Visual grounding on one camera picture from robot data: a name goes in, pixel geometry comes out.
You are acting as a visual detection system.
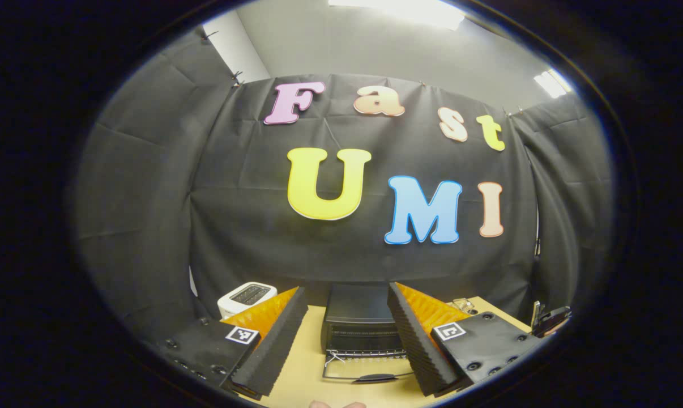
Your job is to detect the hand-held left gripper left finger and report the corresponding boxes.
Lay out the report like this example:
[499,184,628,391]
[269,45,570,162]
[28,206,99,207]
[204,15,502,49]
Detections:
[160,285,310,397]

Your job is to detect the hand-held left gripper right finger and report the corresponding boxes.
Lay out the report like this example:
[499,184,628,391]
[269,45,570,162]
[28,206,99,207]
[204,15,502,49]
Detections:
[387,281,541,398]

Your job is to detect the black electric oven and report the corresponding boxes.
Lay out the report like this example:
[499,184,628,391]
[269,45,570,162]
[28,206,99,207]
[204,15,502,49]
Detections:
[321,283,416,385]

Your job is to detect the white toaster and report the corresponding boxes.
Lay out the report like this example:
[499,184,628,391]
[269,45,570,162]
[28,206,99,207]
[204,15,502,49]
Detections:
[217,282,279,320]

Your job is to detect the black backdrop cloth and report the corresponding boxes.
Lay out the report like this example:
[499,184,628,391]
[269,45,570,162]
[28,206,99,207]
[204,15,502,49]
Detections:
[70,25,614,341]

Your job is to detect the small ceiling light panel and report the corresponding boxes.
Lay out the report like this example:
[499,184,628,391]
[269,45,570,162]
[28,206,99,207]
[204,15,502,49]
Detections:
[534,68,573,99]

